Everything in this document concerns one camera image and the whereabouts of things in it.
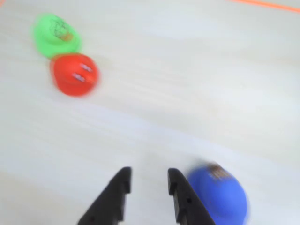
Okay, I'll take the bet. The orange tape line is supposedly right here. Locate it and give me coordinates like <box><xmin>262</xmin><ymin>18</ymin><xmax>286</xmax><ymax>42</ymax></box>
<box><xmin>227</xmin><ymin>0</ymin><xmax>300</xmax><ymax>14</ymax></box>

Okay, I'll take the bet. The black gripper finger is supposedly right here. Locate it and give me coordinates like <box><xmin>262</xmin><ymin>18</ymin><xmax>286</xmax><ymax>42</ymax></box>
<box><xmin>76</xmin><ymin>166</ymin><xmax>132</xmax><ymax>225</ymax></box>
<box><xmin>167</xmin><ymin>168</ymin><xmax>216</xmax><ymax>225</ymax></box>

